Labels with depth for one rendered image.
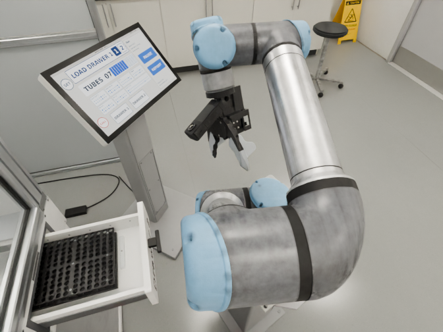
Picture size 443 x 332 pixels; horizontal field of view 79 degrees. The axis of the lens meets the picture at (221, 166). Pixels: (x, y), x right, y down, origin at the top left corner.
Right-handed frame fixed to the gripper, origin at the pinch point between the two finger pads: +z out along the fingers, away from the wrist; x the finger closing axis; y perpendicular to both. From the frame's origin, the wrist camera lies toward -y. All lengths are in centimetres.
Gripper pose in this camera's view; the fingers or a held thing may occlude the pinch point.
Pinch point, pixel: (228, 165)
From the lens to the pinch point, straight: 72.7
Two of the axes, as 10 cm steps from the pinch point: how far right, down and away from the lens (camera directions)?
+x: -5.8, -2.4, 7.8
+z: 2.0, 8.8, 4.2
